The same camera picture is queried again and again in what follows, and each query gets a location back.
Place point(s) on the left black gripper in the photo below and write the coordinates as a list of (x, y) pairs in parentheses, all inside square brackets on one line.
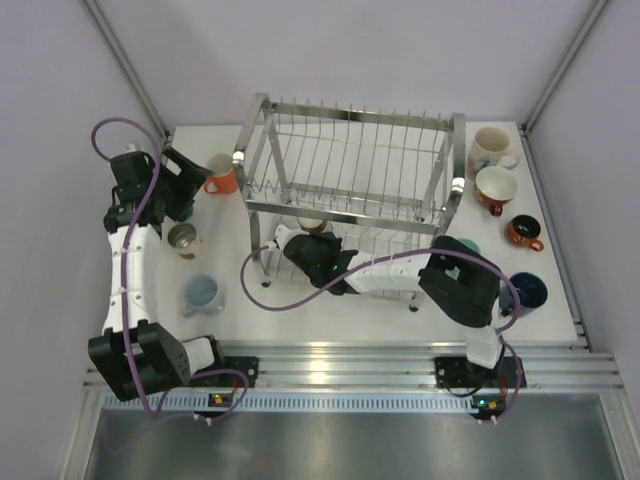
[(188, 182)]

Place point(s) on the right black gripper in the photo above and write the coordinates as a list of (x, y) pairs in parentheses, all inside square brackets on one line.
[(330, 238)]

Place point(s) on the white steel cup wood band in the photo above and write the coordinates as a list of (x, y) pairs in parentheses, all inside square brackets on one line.
[(314, 225)]

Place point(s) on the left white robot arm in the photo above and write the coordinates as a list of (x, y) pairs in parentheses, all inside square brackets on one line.
[(134, 353)]

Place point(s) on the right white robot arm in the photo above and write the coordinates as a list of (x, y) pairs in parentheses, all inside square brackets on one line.
[(462, 283)]

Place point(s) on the stainless steel dish rack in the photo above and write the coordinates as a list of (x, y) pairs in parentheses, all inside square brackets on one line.
[(384, 183)]

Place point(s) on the orange mug white interior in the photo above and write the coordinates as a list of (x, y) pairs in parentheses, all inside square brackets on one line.
[(222, 180)]

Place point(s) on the dark teal mug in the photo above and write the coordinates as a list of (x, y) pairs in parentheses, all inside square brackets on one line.
[(186, 214)]

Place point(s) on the small cream steel tumbler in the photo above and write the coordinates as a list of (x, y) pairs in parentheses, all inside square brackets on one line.
[(185, 240)]

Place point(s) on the light blue mug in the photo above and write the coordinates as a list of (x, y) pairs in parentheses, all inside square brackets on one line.
[(202, 294)]

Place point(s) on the mint green mug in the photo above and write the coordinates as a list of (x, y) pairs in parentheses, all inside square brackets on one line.
[(470, 244)]

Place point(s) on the cream floral mug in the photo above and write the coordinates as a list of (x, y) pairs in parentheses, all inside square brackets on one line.
[(491, 146)]

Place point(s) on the orange cup black interior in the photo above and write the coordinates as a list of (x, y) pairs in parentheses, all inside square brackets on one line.
[(524, 231)]

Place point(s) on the navy blue mug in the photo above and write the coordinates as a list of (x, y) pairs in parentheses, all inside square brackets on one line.
[(532, 293)]

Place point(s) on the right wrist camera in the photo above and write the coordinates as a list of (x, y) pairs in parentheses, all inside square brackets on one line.
[(282, 236)]

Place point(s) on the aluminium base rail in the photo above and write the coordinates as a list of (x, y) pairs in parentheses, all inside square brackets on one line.
[(405, 367)]

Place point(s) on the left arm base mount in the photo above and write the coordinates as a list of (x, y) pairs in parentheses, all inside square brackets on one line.
[(248, 366)]

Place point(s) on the white slotted cable duct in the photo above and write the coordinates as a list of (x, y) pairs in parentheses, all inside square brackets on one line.
[(255, 401)]

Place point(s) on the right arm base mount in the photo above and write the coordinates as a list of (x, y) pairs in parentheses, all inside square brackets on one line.
[(456, 372)]

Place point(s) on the white cup orange handle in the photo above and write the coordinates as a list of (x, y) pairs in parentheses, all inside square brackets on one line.
[(494, 188)]

